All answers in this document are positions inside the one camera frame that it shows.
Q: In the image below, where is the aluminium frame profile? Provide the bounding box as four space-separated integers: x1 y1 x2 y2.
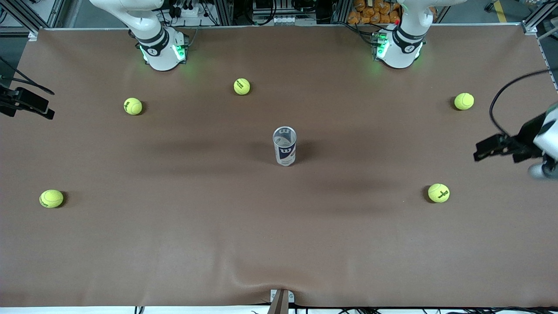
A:
521 0 558 33
0 0 66 36

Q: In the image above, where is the black floor cable bundle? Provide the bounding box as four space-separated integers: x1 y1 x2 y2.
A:
290 305 558 314

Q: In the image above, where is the white blue tennis can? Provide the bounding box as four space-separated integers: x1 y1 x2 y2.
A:
272 126 297 167

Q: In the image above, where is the orange snack bag pile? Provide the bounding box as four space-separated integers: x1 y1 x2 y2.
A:
347 0 401 25

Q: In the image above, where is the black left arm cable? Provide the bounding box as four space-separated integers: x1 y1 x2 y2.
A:
489 69 556 137

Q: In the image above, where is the white power strip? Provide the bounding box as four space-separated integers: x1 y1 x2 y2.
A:
172 3 205 18

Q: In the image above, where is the aluminium frame post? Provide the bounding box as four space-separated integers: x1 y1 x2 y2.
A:
216 0 235 26
332 0 349 24

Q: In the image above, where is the aluminium table edge rail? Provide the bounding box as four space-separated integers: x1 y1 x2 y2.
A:
535 31 558 90

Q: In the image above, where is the white connector row device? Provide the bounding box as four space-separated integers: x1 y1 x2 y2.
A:
253 15 316 26

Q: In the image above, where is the brown table mat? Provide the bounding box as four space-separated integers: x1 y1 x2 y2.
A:
0 24 558 308

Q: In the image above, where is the grey metal table clamp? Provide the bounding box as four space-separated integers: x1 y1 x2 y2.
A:
269 289 295 314

